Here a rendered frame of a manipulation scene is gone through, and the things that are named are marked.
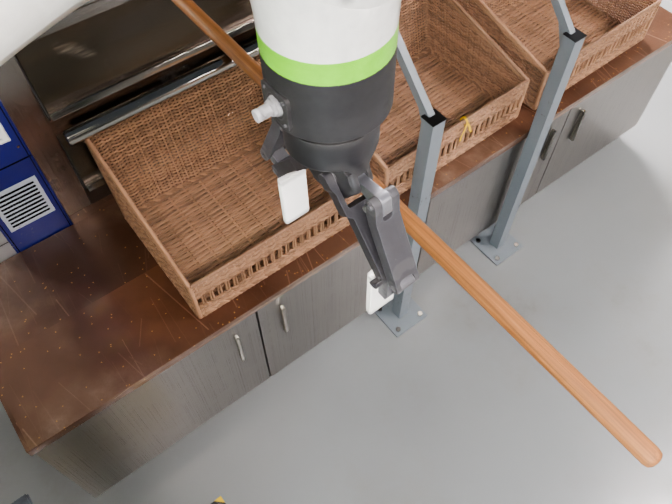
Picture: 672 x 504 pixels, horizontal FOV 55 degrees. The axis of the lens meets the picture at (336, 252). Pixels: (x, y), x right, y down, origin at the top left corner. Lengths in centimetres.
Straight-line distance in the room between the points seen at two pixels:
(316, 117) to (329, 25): 7
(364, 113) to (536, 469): 182
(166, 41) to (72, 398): 88
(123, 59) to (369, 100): 128
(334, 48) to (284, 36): 3
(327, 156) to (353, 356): 176
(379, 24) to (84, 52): 129
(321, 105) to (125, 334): 131
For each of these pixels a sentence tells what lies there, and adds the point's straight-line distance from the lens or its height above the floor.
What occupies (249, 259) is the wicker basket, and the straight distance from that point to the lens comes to 157.
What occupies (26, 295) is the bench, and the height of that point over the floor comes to 58.
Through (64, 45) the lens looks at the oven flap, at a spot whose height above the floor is 106.
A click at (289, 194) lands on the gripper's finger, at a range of 64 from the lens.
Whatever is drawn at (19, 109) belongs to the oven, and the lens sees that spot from 166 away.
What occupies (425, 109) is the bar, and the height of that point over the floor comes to 97.
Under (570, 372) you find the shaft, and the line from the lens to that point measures 93.
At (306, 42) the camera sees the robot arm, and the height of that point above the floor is 177.
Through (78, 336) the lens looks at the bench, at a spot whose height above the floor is 58.
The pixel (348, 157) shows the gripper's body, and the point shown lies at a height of 166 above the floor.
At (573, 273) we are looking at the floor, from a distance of 251.
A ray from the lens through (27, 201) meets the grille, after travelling 179.
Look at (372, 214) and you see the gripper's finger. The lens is 49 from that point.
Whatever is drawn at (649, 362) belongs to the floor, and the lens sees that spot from 243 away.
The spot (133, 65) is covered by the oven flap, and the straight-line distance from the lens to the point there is 168.
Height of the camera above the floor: 201
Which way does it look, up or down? 57 degrees down
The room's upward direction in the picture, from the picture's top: straight up
